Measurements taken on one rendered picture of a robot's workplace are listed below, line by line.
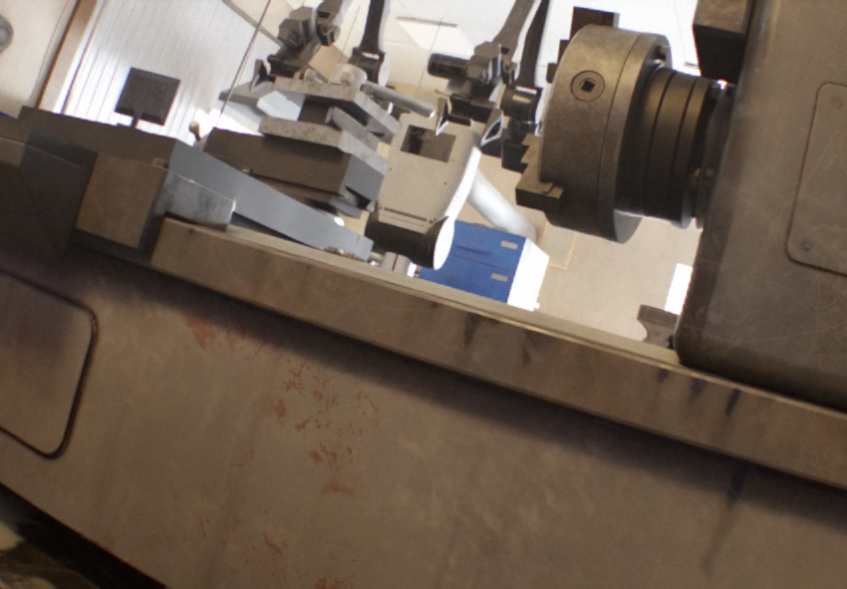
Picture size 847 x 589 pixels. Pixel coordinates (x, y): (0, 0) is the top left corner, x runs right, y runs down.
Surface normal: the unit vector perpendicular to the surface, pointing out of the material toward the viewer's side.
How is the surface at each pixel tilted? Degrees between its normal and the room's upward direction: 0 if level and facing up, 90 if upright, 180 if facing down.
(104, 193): 90
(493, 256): 90
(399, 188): 90
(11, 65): 90
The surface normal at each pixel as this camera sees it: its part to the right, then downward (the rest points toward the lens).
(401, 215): -0.21, -0.14
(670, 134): -0.39, -0.04
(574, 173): -0.46, 0.52
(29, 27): 0.89, 0.25
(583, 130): -0.43, 0.17
